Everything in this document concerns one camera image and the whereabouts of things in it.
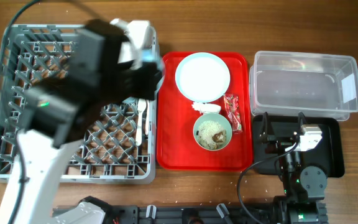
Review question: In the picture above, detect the green bowl with food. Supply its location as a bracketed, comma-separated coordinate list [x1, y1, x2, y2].
[193, 113, 232, 151]

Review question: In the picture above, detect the light blue plate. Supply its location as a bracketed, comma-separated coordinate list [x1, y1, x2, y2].
[175, 52, 231, 103]

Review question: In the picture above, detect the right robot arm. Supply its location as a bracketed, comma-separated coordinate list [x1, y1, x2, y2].
[258, 112, 327, 223]

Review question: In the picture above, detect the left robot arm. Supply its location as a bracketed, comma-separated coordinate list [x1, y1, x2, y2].
[0, 19, 164, 223]

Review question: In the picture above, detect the grey dishwasher rack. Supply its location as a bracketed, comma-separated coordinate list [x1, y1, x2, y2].
[0, 24, 157, 184]

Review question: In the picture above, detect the white plastic spoon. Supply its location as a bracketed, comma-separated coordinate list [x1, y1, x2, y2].
[135, 99, 147, 146]

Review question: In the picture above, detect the white plastic fork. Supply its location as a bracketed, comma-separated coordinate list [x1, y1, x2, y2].
[145, 100, 151, 136]

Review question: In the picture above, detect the black plastic tray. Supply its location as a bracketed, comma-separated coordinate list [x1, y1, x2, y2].
[252, 115, 345, 178]

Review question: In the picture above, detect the clear plastic bin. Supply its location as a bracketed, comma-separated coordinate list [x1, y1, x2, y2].
[249, 51, 358, 121]

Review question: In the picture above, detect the red snack wrapper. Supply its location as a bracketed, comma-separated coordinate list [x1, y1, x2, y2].
[223, 93, 242, 133]

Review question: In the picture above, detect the crumpled white napkin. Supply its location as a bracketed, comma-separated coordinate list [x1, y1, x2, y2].
[192, 102, 221, 114]

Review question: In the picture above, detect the red plastic tray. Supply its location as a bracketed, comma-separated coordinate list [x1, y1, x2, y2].
[156, 52, 253, 171]

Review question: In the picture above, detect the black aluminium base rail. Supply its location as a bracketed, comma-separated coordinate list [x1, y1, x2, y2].
[52, 205, 277, 224]

